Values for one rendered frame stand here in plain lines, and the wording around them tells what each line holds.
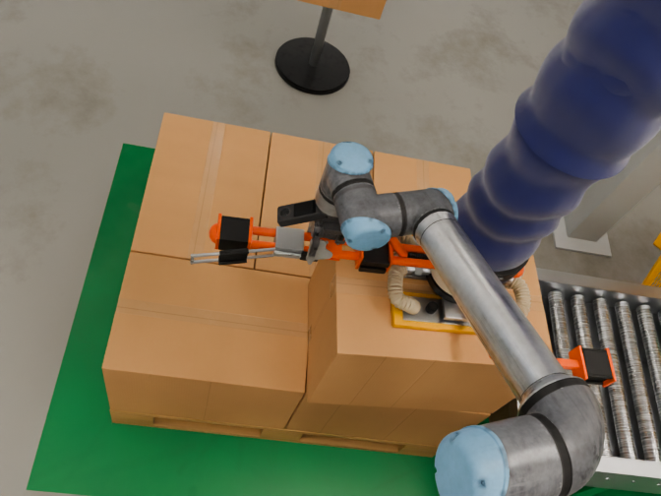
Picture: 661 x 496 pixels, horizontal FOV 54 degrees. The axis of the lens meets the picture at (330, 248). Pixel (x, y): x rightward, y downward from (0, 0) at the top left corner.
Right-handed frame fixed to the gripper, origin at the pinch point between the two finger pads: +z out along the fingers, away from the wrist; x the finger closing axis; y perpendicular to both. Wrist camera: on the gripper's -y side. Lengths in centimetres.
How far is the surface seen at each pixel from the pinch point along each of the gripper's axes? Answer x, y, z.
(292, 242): -0.9, -4.2, -2.2
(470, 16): 247, 111, 105
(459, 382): -21, 49, 27
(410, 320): -11.7, 29.5, 10.1
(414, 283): 0.6, 31.9, 12.4
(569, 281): 30, 103, 47
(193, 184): 52, -33, 52
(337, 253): -2.1, 7.1, -2.1
